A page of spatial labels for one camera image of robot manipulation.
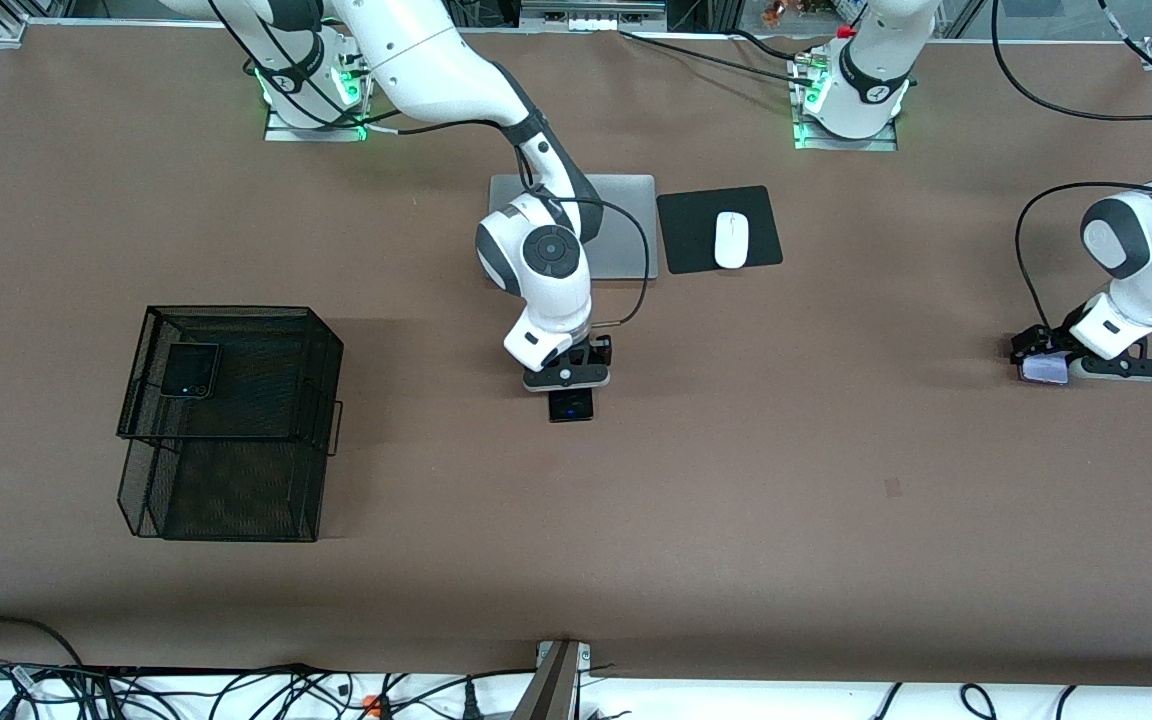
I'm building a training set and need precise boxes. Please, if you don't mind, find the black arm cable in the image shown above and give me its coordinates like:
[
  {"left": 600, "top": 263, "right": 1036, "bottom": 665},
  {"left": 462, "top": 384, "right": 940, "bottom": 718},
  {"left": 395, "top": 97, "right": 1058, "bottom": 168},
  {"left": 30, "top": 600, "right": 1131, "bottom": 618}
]
[
  {"left": 366, "top": 115, "right": 652, "bottom": 329},
  {"left": 991, "top": 0, "right": 1152, "bottom": 346}
]

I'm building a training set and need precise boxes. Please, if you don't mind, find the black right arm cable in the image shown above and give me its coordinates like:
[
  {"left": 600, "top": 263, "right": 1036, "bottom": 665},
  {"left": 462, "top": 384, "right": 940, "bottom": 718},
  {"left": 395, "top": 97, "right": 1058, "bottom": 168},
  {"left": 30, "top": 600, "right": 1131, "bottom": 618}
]
[{"left": 366, "top": 115, "right": 652, "bottom": 329}]

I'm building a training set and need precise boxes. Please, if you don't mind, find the black cable on table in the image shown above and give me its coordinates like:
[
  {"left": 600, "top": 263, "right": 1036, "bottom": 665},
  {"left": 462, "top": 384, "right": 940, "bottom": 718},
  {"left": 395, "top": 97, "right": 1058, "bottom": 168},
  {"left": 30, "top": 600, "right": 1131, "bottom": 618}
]
[{"left": 619, "top": 28, "right": 817, "bottom": 86}]

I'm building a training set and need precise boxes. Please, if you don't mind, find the silver closed laptop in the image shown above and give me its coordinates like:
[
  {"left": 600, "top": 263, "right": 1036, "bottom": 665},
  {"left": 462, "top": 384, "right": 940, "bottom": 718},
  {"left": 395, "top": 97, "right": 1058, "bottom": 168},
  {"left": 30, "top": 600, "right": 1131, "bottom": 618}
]
[{"left": 489, "top": 174, "right": 659, "bottom": 281}]

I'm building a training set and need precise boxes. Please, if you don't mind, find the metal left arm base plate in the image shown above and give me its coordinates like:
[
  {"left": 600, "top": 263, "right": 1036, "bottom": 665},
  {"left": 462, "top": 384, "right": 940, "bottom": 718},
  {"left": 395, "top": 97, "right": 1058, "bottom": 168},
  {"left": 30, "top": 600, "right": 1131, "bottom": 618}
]
[{"left": 788, "top": 50, "right": 899, "bottom": 153}]

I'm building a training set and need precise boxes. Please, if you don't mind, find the white computer mouse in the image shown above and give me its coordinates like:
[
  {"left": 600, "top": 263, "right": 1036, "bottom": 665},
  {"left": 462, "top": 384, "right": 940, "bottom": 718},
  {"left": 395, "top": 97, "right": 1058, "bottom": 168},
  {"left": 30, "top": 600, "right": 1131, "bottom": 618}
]
[{"left": 714, "top": 211, "right": 750, "bottom": 270}]

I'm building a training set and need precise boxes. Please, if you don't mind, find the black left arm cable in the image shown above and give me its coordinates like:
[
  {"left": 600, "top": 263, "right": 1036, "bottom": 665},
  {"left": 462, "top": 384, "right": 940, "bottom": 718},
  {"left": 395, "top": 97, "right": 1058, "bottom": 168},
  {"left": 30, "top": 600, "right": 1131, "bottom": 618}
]
[{"left": 991, "top": 0, "right": 1152, "bottom": 346}]

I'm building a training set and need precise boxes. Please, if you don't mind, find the black mouse pad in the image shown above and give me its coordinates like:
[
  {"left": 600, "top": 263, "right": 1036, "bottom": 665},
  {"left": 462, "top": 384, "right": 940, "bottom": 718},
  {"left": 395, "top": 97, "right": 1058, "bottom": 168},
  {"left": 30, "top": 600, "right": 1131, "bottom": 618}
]
[{"left": 656, "top": 185, "right": 784, "bottom": 275}]

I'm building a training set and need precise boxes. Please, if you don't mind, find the black slab phone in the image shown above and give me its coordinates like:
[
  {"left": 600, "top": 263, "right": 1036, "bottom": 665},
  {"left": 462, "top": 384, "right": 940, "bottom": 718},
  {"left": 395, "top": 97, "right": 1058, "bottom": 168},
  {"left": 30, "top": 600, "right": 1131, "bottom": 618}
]
[{"left": 547, "top": 387, "right": 596, "bottom": 424}]

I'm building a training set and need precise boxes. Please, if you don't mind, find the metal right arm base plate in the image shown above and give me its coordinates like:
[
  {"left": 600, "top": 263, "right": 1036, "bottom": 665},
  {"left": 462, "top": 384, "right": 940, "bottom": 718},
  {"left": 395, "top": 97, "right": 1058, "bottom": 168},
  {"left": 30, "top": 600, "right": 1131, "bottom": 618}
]
[{"left": 264, "top": 60, "right": 377, "bottom": 143}]

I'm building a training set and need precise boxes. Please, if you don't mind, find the dark grey flip phone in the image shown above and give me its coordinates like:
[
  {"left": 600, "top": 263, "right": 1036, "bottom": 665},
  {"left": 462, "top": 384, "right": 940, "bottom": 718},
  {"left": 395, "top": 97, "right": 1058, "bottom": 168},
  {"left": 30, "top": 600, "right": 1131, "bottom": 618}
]
[{"left": 158, "top": 342, "right": 222, "bottom": 401}]

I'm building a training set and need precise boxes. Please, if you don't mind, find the metal camera stand post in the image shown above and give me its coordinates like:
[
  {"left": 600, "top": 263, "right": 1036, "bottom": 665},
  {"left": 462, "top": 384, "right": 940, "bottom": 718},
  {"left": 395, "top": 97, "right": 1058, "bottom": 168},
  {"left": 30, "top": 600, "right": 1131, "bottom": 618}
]
[{"left": 511, "top": 640, "right": 592, "bottom": 720}]

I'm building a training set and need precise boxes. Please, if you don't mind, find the black mesh two-tier tray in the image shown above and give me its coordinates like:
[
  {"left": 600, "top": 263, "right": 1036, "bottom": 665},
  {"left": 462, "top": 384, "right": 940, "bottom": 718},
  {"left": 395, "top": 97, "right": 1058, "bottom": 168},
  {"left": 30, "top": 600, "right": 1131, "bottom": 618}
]
[{"left": 116, "top": 305, "right": 345, "bottom": 543}]

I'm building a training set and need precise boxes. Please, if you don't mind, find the grey power strip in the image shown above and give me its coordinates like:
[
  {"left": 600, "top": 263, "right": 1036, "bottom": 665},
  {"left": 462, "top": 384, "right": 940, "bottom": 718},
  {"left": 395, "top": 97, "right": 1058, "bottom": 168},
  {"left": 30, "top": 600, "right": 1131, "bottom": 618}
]
[{"left": 521, "top": 0, "right": 667, "bottom": 31}]

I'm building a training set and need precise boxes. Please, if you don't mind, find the pale lilac phone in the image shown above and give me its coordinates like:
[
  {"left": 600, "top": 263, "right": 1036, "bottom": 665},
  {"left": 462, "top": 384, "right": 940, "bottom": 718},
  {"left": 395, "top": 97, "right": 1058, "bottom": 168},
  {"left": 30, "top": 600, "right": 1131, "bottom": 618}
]
[{"left": 1020, "top": 352, "right": 1070, "bottom": 386}]

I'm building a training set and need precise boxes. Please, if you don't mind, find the thick black floor cable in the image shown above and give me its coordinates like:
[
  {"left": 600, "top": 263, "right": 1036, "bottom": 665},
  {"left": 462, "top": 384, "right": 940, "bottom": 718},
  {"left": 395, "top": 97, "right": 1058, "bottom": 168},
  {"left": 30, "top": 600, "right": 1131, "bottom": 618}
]
[{"left": 0, "top": 617, "right": 87, "bottom": 669}]

